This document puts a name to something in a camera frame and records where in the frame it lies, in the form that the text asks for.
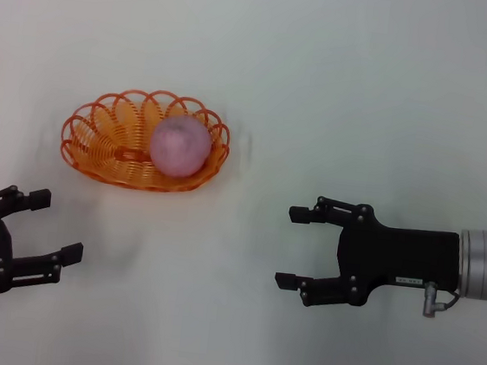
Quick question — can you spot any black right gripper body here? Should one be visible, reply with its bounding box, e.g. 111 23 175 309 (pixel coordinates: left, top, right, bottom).
329 199 469 318

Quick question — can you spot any orange plastic wire basket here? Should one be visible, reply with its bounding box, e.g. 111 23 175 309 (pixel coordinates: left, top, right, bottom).
55 80 236 199

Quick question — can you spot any pink peach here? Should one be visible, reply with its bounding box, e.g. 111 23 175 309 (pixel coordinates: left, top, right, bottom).
146 112 215 183

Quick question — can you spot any right wrist cable with plug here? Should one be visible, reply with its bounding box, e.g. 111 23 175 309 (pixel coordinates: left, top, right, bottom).
419 279 463 322

